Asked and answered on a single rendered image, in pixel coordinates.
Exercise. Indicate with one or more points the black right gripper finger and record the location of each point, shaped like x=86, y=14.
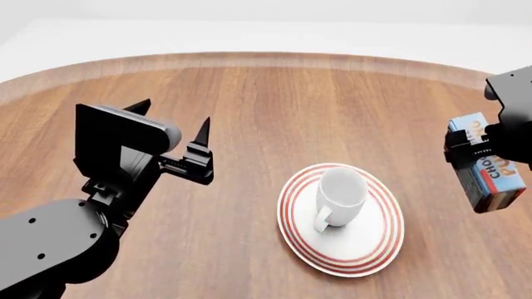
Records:
x=461, y=148

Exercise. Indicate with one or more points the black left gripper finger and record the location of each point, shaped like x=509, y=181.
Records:
x=200, y=162
x=140, y=107

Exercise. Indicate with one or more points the blue chocolate pudding box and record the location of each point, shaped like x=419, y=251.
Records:
x=498, y=183

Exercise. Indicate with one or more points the white mug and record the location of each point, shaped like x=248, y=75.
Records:
x=341, y=199

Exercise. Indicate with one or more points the white plate with red rings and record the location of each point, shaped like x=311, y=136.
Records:
x=357, y=246

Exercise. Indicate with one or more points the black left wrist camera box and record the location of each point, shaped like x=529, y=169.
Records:
x=120, y=130

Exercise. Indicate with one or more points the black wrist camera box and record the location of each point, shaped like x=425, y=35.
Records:
x=511, y=84
x=120, y=130

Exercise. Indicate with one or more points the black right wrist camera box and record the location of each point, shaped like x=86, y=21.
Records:
x=511, y=84

